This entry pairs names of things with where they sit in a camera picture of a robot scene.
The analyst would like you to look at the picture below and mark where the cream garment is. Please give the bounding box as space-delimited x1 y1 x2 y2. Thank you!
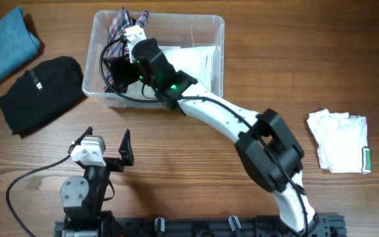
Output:
159 46 222 97

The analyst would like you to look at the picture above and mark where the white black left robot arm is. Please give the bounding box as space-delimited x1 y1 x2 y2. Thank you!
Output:
54 127 134 237

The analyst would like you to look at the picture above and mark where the red plaid shirt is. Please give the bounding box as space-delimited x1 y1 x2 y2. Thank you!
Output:
101 7 149 82

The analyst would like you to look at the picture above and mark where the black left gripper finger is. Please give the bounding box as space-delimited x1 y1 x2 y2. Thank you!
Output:
118 129 134 159
68 126 93 153

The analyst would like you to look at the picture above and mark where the black right camera cable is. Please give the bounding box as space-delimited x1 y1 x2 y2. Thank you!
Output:
99 36 309 234

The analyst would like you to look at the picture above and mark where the blue garment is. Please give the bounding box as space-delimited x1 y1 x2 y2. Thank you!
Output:
0 7 41 81

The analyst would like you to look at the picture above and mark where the black left camera cable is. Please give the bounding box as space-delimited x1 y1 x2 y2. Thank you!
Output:
5 153 72 237

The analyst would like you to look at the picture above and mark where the black camera cable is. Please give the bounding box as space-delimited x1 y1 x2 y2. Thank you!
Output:
5 153 72 237
99 36 309 234

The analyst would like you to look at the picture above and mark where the white garment with green tag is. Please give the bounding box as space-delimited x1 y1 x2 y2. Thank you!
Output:
307 109 371 174

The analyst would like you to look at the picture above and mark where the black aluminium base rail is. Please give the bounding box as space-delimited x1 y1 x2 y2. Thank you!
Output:
53 215 347 237

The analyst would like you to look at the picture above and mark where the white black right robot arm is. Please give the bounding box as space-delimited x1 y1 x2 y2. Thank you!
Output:
99 38 315 236

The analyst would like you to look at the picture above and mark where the black garment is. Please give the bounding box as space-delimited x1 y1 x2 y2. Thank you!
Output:
0 56 85 135

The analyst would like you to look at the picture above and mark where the clear plastic storage container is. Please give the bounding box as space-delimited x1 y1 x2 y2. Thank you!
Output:
82 11 225 109

